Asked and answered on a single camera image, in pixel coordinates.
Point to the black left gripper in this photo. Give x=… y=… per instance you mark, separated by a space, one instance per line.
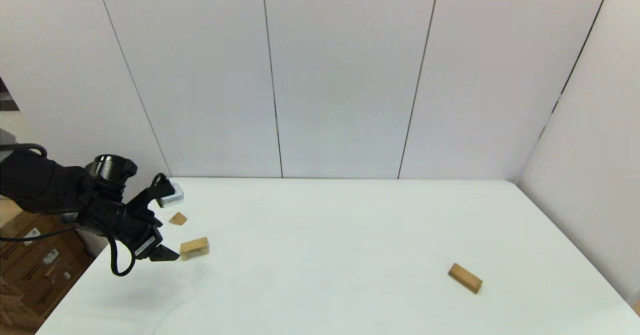
x=125 y=225

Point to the arched wooden building block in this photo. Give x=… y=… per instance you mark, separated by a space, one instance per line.
x=194 y=248

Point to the rectangular wooden building block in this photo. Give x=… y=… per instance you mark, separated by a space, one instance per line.
x=465 y=278

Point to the triangular wooden building block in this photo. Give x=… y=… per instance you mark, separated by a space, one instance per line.
x=178 y=219

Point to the stacked cardboard boxes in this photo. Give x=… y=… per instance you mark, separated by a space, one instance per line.
x=40 y=260

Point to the small plain cardboard box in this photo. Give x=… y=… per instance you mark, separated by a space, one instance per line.
x=12 y=307

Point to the tan object beside table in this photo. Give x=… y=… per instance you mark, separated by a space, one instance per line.
x=636 y=308

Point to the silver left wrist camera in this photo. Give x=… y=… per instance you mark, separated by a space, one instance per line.
x=171 y=195

